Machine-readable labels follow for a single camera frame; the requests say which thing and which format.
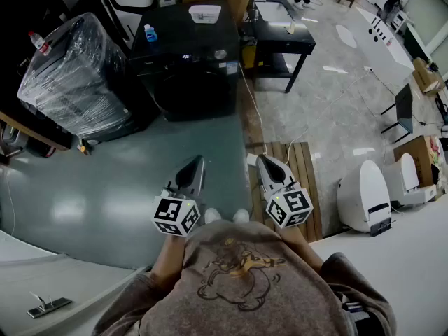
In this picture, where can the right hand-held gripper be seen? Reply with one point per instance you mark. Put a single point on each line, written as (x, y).
(280, 187)

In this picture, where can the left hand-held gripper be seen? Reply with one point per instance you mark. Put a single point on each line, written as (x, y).
(190, 184)

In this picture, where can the black washing machine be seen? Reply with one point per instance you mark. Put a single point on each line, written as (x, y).
(185, 82)

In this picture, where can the silver washing machine dial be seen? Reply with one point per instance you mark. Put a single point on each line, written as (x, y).
(220, 54)

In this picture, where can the person's left forearm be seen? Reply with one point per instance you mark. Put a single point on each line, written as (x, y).
(169, 257)

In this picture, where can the person's right forearm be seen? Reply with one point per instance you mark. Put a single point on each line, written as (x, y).
(299, 245)

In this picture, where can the wooden slat board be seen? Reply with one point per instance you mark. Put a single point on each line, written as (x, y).
(309, 191)

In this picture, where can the person's white left shoe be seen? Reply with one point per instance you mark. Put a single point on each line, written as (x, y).
(212, 215)

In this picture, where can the person's white shoe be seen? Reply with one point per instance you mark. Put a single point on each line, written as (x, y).
(212, 215)
(241, 215)

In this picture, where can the white power plug block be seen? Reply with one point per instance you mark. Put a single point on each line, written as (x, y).
(252, 160)

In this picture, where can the person's white right shoe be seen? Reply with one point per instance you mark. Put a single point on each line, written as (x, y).
(241, 215)

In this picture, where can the white oval toilet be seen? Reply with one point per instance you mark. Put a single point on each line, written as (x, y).
(362, 194)

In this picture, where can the white toilet with raised lid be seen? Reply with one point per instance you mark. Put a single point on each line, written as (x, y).
(407, 180)

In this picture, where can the printed open cardboard box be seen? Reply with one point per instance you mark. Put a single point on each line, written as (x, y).
(416, 152)

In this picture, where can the black chair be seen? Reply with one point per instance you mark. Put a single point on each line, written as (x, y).
(404, 110)

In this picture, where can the black table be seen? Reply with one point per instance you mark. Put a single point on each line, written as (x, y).
(280, 38)

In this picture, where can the blue detergent bottle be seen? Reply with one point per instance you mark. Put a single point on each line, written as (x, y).
(150, 34)

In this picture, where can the plastic-wrapped black appliance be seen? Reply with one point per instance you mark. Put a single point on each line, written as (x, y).
(75, 79)

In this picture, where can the wooden shelf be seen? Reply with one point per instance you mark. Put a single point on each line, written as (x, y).
(35, 131)

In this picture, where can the white oval board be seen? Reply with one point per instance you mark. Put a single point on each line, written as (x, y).
(346, 35)

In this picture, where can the white plastic container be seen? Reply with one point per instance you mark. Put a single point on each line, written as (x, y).
(204, 14)

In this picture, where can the long white panel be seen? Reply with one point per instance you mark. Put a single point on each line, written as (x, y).
(385, 44)

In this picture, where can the small brown cardboard box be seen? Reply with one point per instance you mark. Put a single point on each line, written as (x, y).
(425, 77)

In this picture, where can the red label water bottle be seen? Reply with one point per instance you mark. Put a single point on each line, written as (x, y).
(41, 44)

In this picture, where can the metal bracket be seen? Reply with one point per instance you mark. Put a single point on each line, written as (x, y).
(49, 306)

